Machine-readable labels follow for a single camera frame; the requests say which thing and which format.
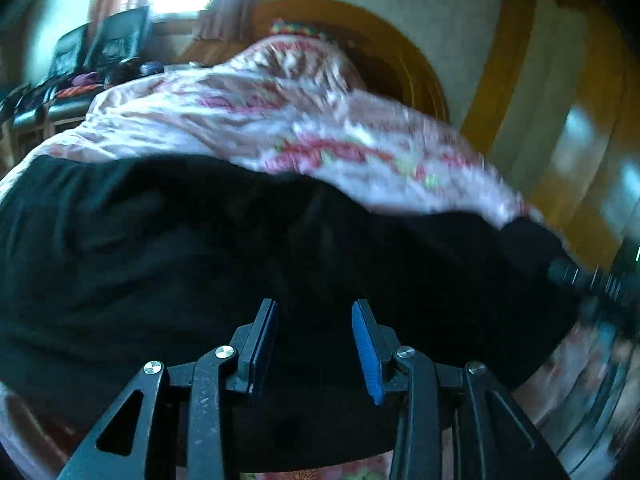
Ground black leather armchair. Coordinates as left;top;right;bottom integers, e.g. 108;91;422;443
47;6;149;127
8;24;88;165

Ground colourful checkered pillow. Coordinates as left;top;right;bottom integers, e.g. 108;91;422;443
268;18;335;42

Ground near black leather armchair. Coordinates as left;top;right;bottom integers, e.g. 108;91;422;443
47;6;149;127

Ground wooden arched headboard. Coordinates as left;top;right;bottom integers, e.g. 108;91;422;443
179;0;452;124

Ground black embroidered pants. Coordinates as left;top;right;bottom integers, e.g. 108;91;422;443
1;156;578;471

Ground purple cloth on chair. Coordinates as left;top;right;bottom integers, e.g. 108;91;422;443
70;72;103;87

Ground red patterned seat cushion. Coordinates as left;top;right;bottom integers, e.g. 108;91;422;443
55;84;104;99

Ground far black leather armchair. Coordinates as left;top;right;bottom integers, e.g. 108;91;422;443
8;24;88;165

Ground pink floral quilt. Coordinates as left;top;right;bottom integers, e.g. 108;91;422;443
0;34;632;480

